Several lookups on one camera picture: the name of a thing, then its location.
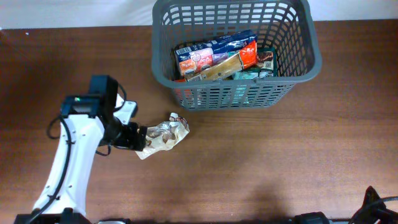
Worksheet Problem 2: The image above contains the beige brown snack bag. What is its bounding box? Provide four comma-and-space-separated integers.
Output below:
136, 113, 190, 160

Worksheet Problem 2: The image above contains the Kleenex tissue multipack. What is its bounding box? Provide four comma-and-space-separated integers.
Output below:
174, 30, 257, 80

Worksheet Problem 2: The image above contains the orange spaghetti packet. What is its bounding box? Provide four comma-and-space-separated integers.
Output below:
175, 40, 257, 82

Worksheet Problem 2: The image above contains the green snack bag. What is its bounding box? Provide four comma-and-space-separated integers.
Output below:
241, 47, 277, 78

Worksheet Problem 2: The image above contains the mint green wipes pack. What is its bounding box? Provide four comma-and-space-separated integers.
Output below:
233, 72, 259, 80

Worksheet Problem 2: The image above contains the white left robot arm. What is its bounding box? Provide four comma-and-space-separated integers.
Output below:
15, 75, 147, 223

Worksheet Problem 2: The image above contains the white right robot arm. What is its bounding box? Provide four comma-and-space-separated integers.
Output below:
348, 185, 397, 224

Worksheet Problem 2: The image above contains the grey plastic laundry basket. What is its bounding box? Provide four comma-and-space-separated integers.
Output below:
152, 0, 322, 111

